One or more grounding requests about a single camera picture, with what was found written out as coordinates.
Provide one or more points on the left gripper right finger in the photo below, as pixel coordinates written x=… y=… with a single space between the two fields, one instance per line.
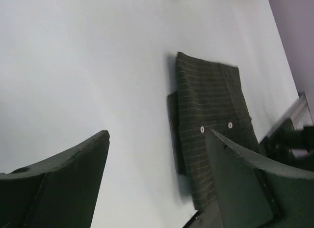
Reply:
x=254 y=191

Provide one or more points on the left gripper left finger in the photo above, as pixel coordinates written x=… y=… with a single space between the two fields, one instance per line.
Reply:
x=58 y=192

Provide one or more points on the dark striped long sleeve shirt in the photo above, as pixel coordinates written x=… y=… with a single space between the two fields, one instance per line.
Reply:
x=209 y=96

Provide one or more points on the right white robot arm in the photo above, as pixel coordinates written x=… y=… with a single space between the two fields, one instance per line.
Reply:
x=290 y=146

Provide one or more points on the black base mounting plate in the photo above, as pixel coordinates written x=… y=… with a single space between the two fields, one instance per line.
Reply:
x=210 y=218

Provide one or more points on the aluminium frame rail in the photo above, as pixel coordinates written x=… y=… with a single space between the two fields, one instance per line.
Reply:
x=298 y=112

